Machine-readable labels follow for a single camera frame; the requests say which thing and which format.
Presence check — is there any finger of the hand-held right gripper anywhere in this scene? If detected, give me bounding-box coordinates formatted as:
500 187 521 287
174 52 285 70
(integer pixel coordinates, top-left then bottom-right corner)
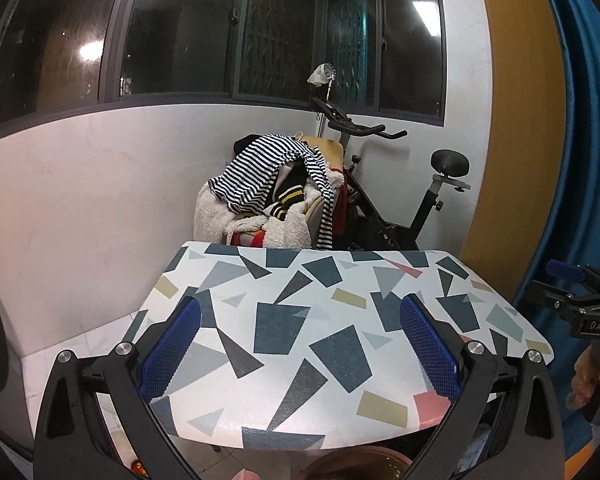
546 259 600 289
525 281 600 319

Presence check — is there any red cloth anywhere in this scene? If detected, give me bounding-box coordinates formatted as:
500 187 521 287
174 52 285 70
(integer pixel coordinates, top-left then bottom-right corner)
336 170 355 236

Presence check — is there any black white striped shirt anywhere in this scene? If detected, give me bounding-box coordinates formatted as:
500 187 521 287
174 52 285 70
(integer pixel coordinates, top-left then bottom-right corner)
209 134 336 251

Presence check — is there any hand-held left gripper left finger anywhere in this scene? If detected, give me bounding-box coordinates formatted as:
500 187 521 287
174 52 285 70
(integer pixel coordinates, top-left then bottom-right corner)
32 295 203 480

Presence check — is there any orange wooden panel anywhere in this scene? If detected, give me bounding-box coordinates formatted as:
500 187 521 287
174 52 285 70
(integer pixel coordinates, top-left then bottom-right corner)
460 0 566 306

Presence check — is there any dark framed window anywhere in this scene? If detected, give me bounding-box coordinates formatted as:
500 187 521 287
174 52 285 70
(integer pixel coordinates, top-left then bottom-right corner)
0 0 448 133

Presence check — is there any blue curtain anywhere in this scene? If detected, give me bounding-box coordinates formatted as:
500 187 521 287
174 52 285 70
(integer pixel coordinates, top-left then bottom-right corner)
512 0 600 321

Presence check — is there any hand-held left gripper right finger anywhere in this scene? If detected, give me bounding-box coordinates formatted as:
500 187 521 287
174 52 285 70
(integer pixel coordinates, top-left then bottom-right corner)
397 292 566 480

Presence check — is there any black exercise bike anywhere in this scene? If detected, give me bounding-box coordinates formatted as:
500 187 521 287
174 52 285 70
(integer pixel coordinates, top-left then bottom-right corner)
312 97 471 251

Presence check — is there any black yellow striped garment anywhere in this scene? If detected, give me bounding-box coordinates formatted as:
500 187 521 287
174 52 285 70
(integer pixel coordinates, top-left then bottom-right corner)
267 165 311 221

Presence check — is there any white fleece garment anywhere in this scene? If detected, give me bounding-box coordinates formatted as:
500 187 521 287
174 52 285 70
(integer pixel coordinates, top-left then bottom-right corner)
195 175 346 250

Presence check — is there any wooden chair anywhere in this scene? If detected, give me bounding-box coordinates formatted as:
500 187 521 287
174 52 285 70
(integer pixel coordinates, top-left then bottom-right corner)
302 135 346 248

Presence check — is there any person's right hand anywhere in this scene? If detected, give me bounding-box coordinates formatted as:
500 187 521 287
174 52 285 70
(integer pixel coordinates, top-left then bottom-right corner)
565 345 600 411

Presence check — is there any brown plastic basin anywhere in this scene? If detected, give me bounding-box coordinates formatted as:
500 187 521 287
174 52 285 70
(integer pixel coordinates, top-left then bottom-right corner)
297 445 416 480

